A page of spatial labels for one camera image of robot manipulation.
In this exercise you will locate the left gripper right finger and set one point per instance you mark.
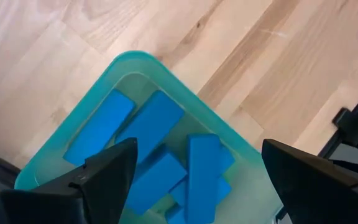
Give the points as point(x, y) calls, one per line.
point(309, 193)

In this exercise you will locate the teal plastic bin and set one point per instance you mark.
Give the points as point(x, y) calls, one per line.
point(247, 186)

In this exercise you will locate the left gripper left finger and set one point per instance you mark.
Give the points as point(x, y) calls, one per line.
point(104, 189)

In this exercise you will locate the black aluminium table frame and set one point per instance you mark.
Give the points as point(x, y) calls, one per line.
point(350, 127)

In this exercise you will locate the blue wooden block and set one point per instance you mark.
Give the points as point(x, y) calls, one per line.
point(227, 160)
point(202, 179)
point(99, 127)
point(157, 183)
point(152, 123)

